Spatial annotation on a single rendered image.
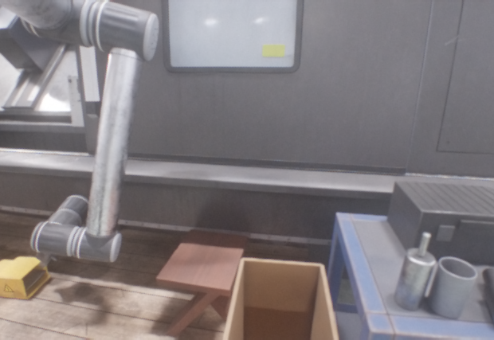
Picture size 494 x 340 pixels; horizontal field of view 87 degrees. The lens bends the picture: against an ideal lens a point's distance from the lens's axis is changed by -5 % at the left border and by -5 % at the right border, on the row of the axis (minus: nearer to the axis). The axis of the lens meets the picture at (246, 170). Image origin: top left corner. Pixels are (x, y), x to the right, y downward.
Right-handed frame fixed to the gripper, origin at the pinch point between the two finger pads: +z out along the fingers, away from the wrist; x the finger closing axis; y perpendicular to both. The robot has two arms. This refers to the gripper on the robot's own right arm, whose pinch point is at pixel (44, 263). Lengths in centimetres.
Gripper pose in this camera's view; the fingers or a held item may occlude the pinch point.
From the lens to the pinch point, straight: 153.1
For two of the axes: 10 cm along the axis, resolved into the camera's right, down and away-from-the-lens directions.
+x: 0.5, -3.4, 9.4
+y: 7.8, 6.0, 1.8
